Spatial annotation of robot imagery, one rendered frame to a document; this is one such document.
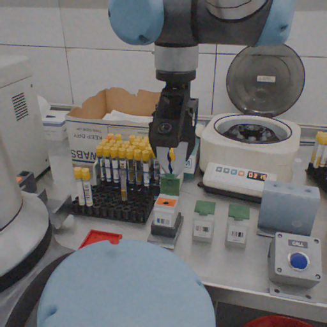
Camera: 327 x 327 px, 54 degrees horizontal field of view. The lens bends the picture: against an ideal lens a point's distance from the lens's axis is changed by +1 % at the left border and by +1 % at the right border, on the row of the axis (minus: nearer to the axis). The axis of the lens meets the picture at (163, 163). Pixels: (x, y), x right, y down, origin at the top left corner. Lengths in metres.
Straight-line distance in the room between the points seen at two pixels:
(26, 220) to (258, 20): 0.30
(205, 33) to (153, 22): 0.06
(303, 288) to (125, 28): 0.49
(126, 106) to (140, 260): 0.91
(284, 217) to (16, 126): 0.62
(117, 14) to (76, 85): 0.83
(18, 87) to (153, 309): 0.68
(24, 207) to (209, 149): 0.59
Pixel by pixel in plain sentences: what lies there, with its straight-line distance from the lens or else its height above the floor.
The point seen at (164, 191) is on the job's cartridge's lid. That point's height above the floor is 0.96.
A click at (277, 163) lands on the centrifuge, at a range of 0.79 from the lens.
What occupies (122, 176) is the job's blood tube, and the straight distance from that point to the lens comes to 0.70.
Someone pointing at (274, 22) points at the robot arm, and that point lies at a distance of 0.40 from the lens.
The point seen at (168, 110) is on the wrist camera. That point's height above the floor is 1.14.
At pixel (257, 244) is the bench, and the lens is 0.68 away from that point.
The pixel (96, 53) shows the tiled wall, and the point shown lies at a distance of 1.19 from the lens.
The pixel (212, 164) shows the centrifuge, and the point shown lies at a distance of 0.82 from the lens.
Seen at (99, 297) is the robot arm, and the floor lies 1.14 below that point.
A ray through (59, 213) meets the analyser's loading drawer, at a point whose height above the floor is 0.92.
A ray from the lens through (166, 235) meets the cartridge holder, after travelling 0.65.
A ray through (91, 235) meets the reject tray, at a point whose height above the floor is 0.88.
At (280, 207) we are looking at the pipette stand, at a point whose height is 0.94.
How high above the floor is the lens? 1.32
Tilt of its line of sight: 28 degrees down
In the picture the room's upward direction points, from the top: straight up
